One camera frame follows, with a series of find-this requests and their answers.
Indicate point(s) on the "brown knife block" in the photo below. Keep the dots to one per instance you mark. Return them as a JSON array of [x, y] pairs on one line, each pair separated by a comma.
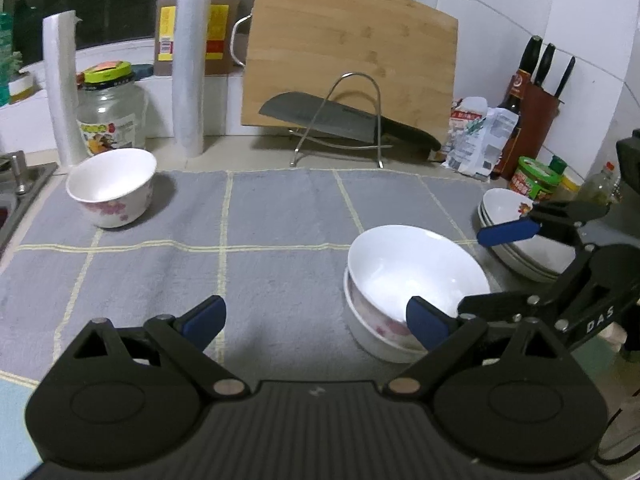
[[542, 115]]

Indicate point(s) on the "white printed plastic bag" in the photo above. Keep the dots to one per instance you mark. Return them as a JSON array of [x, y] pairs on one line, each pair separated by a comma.
[[495, 140]]

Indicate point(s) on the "brown oil jug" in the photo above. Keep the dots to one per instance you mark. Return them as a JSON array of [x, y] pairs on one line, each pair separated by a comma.
[[220, 25]]

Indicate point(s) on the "yellow lid spice jar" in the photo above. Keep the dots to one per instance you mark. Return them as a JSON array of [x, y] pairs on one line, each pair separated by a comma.
[[570, 185]]

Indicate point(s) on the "dark soy sauce bottle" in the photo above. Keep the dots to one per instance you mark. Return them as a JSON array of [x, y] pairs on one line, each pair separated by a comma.
[[512, 135]]

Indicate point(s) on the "stainless steel sink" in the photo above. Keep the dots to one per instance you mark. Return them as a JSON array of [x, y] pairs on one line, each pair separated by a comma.
[[35, 175]]

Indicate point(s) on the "green round tin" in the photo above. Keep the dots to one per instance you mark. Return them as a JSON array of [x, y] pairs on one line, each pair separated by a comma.
[[535, 180]]

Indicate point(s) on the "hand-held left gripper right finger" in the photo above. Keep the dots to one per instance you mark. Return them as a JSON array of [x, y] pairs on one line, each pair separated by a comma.
[[425, 325]]

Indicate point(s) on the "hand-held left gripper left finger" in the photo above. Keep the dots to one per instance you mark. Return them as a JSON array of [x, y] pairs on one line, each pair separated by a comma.
[[205, 320]]

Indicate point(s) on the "glass jar green lid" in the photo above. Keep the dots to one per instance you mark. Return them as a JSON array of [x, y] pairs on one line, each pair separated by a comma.
[[110, 120]]

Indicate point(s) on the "large white fruit-print plate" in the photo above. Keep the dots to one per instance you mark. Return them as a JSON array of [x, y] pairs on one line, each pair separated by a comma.
[[540, 278]]

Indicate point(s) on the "red cap oil bottle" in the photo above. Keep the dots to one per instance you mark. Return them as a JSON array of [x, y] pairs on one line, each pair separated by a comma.
[[600, 185]]

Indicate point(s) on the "grey checked mat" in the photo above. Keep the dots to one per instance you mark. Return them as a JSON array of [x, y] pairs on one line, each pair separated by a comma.
[[280, 210]]

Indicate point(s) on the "white floral bowl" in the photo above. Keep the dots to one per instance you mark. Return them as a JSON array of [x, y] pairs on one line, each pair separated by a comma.
[[370, 340], [110, 180]]

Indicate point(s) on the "metal faucet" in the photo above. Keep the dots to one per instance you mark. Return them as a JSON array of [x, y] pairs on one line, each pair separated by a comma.
[[19, 170]]

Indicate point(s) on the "small white pot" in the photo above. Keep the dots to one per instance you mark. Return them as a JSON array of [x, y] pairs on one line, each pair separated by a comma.
[[22, 87]]

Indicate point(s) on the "short plastic wrap roll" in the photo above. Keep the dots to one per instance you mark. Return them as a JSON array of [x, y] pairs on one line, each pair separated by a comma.
[[62, 100]]

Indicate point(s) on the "plain white bowl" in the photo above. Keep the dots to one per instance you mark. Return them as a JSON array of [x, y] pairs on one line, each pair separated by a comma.
[[400, 265]]

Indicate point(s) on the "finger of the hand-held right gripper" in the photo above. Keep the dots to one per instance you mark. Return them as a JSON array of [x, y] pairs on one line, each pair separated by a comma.
[[500, 307], [505, 232]]

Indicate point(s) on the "small green lid jar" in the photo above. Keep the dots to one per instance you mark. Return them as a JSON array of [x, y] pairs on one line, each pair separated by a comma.
[[558, 164]]

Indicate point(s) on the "bamboo cutting board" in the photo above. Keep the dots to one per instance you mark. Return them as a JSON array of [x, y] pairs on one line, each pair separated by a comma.
[[350, 35]]

